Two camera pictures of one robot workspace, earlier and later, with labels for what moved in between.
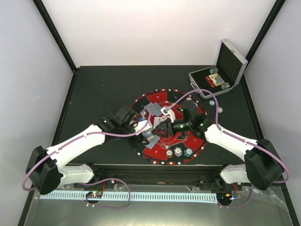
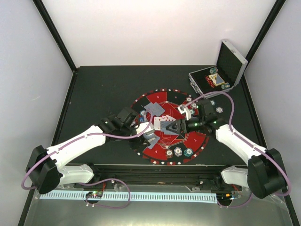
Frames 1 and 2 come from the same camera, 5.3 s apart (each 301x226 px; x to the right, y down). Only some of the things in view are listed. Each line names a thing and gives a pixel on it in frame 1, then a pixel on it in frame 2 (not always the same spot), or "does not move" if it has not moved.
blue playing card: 154,108 does not move
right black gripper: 168,123 → 172,125
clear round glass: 165,143 does not move
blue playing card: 154,109 does not move
